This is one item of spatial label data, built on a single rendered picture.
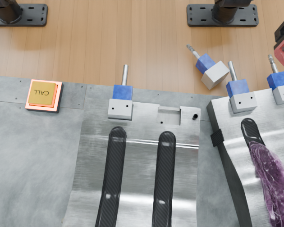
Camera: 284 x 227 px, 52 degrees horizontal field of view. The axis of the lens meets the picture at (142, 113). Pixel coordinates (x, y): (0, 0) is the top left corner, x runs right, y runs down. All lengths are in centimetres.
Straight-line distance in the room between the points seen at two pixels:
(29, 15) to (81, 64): 22
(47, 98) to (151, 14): 38
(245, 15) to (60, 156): 63
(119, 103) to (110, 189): 18
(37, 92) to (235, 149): 49
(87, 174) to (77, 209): 7
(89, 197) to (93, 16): 51
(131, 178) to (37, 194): 24
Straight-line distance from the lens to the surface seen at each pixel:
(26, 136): 78
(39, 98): 76
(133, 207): 62
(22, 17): 92
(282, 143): 73
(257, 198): 66
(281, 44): 41
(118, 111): 62
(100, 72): 79
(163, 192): 63
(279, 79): 77
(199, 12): 89
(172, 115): 68
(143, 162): 63
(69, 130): 75
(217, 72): 75
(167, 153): 64
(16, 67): 86
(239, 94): 71
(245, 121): 72
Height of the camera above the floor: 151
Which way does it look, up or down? 73 degrees down
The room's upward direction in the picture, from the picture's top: straight up
